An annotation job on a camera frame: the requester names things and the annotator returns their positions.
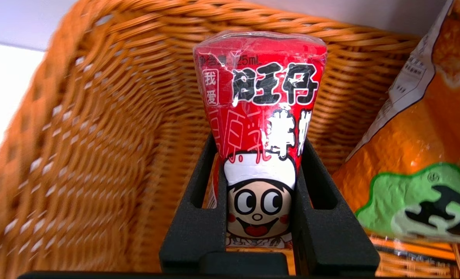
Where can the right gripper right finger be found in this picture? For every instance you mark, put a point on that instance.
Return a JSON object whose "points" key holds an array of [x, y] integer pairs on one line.
{"points": [[323, 240]]}

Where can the red milk carton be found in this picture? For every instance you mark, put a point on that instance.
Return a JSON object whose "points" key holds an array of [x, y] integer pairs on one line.
{"points": [[259, 116]]}

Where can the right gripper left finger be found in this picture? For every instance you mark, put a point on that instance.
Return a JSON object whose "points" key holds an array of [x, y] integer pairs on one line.
{"points": [[198, 232]]}

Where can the orange snack bag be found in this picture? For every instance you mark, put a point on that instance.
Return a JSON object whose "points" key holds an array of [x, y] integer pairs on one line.
{"points": [[416, 147]]}

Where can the orange wicker basket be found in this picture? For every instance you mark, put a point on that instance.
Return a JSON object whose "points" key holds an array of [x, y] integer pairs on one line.
{"points": [[98, 155]]}

